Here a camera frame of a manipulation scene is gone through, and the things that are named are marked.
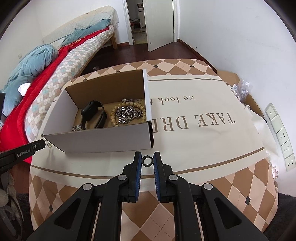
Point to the beige checkered tablecloth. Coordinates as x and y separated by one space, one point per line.
231 154

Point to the blue quilt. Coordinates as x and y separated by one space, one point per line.
35 63

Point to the white headboard pillow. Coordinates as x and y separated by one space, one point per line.
83 25

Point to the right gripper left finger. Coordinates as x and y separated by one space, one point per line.
130 191

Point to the white cloth pile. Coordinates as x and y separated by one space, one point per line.
264 131

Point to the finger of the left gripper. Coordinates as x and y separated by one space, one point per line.
11 157

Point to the black smart watch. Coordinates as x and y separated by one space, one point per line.
89 112

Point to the white cardboard box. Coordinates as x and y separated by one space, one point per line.
111 113

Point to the dark fuzzy rug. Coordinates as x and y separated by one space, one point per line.
282 226

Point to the dark phone on bed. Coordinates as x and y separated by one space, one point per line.
2 98

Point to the white paper on bed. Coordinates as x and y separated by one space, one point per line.
22 89

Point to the checkered bed sheet mattress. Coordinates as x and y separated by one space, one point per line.
79 53

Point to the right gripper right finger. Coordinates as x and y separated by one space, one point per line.
165 190

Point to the plush toy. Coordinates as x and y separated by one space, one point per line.
7 189

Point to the white door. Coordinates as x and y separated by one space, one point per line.
159 23

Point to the brown cardboard box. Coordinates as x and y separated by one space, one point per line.
242 89

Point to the red blanket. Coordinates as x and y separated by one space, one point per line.
12 134

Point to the white power strip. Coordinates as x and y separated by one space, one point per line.
281 136

